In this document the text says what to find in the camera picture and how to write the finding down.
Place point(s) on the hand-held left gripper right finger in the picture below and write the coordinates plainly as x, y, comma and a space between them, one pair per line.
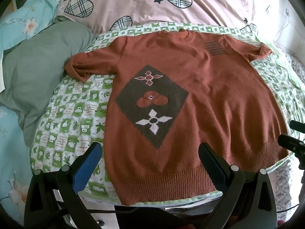
214, 163

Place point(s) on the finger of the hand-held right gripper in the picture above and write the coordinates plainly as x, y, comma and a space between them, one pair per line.
297, 126
292, 144

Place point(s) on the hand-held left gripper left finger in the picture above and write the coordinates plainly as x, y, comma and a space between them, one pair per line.
88, 167

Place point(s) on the orange knit sweater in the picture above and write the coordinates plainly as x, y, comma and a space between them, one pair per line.
202, 88

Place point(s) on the small floral bedsheet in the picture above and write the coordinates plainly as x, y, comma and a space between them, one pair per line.
293, 186

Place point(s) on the green checked blanket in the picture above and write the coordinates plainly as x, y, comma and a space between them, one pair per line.
71, 114

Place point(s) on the light blue floral bedsheet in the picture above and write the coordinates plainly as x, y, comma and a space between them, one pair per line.
13, 171

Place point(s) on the grey-green pillow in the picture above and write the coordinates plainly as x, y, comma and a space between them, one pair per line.
31, 71

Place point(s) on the light blue floral pillow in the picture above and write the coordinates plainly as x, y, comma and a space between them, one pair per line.
23, 16

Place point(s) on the pink heart print quilt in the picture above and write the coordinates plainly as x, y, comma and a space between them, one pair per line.
119, 0

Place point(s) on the white wall socket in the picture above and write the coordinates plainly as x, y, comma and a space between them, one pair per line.
287, 11

